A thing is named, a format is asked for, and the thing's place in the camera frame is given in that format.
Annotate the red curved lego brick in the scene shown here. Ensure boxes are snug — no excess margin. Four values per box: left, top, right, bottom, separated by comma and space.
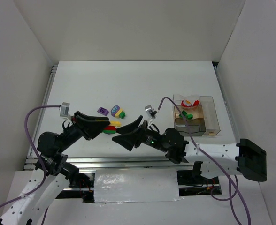
104, 125, 116, 131

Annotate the long yellow lego plate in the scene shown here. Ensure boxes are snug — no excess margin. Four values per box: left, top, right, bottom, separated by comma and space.
94, 119, 122, 127

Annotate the green square lego brick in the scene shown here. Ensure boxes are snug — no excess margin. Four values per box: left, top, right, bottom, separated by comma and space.
185, 114, 193, 120
179, 110, 187, 119

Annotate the small red lego brick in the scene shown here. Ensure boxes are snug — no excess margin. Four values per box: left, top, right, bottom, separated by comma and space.
192, 100, 200, 107

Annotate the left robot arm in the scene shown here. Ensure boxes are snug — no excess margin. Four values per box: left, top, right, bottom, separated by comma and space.
0, 111, 110, 225

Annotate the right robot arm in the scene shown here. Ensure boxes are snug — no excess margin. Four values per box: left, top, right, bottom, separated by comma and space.
112, 116, 267, 182

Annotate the small green lego brick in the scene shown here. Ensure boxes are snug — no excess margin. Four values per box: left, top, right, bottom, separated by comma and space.
119, 111, 126, 119

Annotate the yellow half round lego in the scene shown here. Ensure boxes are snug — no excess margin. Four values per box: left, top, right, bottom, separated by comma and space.
114, 108, 123, 118

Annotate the purple sloped lego brick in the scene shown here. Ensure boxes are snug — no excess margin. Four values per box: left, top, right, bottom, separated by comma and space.
97, 107, 109, 116

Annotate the purple round flower lego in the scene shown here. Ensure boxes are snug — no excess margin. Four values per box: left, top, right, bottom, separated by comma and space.
110, 105, 120, 117

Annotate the red flower lego piece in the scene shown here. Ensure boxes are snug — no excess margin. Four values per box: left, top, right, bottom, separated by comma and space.
180, 99, 192, 108

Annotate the white taped panel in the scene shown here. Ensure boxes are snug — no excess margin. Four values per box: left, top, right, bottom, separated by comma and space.
94, 169, 180, 203

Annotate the amber plastic container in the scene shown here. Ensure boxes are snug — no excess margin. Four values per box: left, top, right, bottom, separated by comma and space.
174, 106, 204, 125

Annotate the clear plastic container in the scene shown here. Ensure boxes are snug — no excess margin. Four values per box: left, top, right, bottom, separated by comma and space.
173, 94, 201, 110

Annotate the tall smoky plastic container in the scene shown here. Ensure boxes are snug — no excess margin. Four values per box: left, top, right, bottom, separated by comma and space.
199, 96, 221, 136

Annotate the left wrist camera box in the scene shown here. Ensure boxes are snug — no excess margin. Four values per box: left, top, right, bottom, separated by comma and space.
60, 102, 70, 119

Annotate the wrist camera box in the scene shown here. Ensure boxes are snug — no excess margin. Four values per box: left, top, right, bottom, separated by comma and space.
145, 105, 158, 119
60, 102, 70, 119

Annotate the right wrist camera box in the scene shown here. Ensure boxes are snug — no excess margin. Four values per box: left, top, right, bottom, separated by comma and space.
145, 105, 158, 119

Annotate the aluminium front rail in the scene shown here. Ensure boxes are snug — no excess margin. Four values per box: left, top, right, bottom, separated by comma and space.
25, 157, 243, 168

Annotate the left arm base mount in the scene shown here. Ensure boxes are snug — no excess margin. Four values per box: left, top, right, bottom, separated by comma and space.
56, 172, 95, 203

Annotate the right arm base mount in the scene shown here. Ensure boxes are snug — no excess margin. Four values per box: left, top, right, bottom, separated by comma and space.
177, 162, 222, 196

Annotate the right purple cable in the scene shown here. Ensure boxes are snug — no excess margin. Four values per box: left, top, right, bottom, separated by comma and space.
156, 96, 252, 225

